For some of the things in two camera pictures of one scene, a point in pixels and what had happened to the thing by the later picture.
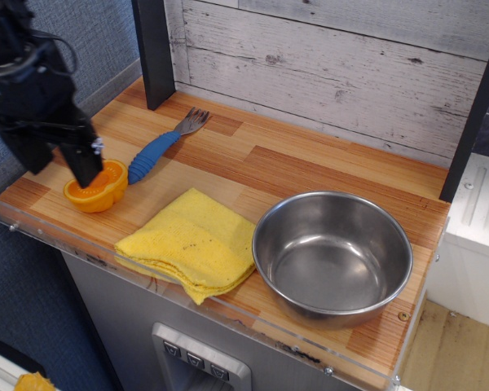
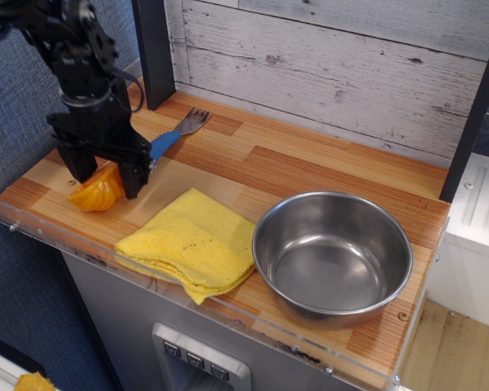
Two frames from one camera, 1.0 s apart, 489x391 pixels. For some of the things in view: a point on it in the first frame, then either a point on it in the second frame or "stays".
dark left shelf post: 155,49 stays
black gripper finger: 85,162 -> 135,177
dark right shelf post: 476,116 stays
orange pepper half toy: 103,193 stays
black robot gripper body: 40,103 -> 98,123
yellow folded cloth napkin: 194,243 stays
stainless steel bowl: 332,260 stays
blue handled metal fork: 160,146 stays
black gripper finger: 36,153 -> 81,163
